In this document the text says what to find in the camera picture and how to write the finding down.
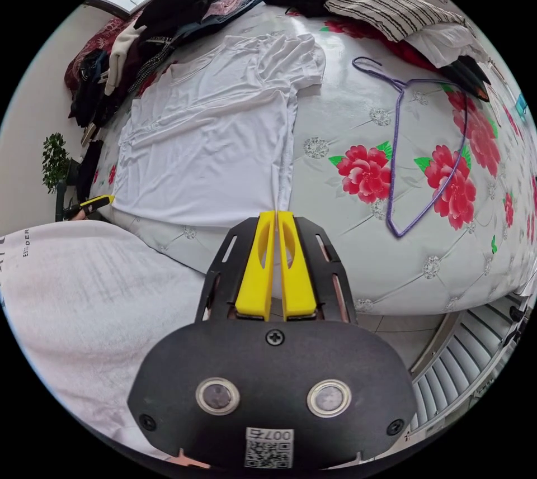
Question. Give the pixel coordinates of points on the green potted plant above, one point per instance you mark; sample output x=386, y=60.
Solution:
x=54, y=160

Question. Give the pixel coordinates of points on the white radiator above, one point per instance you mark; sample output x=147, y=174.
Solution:
x=465, y=357

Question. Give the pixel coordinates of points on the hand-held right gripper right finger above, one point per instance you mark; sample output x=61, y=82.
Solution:
x=297, y=278

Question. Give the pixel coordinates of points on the pile of dark clothes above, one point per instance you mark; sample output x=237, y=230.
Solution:
x=168, y=22

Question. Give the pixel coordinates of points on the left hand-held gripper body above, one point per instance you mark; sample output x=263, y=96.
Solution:
x=72, y=211

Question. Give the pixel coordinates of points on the pile of clothes with striped garment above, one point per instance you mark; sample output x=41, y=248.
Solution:
x=390, y=11

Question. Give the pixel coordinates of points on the person's left hand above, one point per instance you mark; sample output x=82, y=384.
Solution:
x=79, y=217

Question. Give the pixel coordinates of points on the bed with floral quilt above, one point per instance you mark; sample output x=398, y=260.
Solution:
x=348, y=236

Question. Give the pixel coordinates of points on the white short sleeve shirt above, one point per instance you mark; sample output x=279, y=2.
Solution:
x=209, y=131

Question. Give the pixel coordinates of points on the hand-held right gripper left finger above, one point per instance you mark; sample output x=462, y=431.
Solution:
x=254, y=273

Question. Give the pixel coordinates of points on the dark red floral pillow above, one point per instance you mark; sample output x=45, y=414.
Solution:
x=98, y=43

